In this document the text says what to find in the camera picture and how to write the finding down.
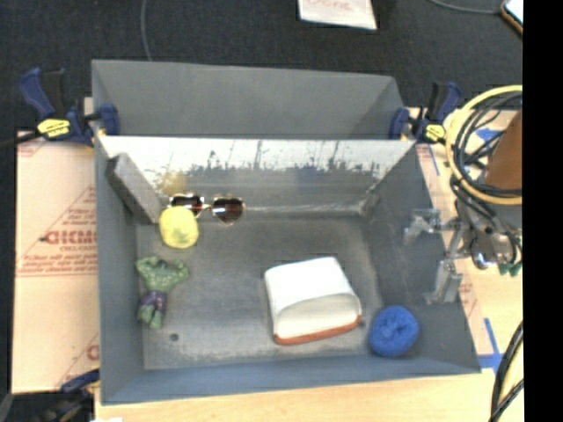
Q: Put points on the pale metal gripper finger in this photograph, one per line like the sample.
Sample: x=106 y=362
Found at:
x=420 y=227
x=445 y=281

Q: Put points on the blue knitted ball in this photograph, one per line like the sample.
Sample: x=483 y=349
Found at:
x=393 y=330

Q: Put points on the white box with orange edge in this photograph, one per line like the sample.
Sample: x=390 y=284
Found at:
x=310 y=297

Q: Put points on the grey metal bin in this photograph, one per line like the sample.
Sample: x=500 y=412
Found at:
x=228 y=244

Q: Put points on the heart-shaped sunglasses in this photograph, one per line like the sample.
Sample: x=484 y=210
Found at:
x=226 y=211

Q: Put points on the yellow round sponge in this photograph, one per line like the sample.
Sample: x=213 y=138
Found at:
x=178 y=229

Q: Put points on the green toy figure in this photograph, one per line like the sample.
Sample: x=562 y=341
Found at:
x=158 y=279

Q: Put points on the grey flat block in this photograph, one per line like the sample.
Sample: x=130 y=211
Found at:
x=134 y=187

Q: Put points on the brown cardboard board, red print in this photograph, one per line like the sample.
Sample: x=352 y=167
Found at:
x=53 y=306

